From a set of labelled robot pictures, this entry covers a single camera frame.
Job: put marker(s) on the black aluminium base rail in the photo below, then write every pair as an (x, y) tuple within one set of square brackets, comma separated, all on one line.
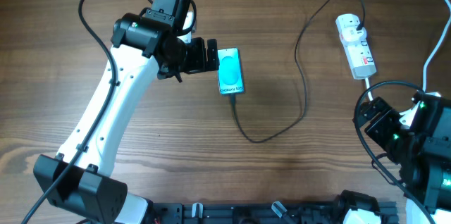
[(305, 212)]

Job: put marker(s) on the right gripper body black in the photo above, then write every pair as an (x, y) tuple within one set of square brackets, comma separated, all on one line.
[(386, 129)]

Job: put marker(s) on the white power strip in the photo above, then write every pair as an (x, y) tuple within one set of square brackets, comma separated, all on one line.
[(359, 57)]

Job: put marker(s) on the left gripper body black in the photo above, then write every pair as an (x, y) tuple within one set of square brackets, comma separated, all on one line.
[(191, 57)]

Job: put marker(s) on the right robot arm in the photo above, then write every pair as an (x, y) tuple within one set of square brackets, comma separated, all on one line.
[(419, 142)]

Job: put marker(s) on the Galaxy smartphone teal screen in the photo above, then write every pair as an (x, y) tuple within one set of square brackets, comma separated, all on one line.
[(230, 80)]

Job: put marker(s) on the white USB charger plug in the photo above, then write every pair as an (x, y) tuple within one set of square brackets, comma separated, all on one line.
[(351, 36)]

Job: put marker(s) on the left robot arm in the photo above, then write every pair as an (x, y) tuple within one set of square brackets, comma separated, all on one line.
[(154, 44)]

